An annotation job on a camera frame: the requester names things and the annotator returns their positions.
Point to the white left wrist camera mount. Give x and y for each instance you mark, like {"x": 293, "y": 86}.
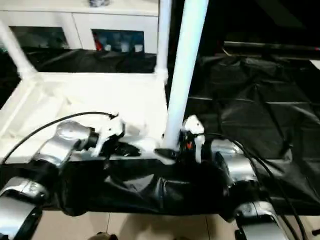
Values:
{"x": 110, "y": 127}

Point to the white flat board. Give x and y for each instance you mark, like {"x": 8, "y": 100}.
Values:
{"x": 315, "y": 63}

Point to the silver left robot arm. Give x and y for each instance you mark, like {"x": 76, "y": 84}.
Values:
{"x": 67, "y": 135}

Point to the small white jar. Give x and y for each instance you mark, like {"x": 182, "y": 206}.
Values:
{"x": 108, "y": 47}
{"x": 138, "y": 48}

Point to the black plastic sheet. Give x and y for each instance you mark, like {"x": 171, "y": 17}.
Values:
{"x": 262, "y": 112}

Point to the clear bag of dark items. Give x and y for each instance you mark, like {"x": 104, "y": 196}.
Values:
{"x": 99, "y": 2}

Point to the black backdrop curtain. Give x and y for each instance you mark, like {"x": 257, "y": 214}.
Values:
{"x": 250, "y": 20}

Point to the red bottle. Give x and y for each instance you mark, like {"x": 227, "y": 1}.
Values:
{"x": 98, "y": 43}

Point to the white cabinet with glass doors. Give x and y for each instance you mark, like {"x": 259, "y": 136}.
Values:
{"x": 75, "y": 20}

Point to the white plastic table leg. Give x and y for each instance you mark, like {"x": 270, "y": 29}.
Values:
{"x": 15, "y": 50}
{"x": 163, "y": 37}
{"x": 182, "y": 75}

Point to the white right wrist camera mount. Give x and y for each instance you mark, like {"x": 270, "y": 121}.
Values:
{"x": 195, "y": 127}

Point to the long black pole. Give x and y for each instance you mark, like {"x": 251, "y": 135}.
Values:
{"x": 262, "y": 46}

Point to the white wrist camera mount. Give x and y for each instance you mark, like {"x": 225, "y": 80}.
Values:
{"x": 195, "y": 127}
{"x": 110, "y": 127}

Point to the white plastic table top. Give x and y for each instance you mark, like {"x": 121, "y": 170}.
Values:
{"x": 100, "y": 92}

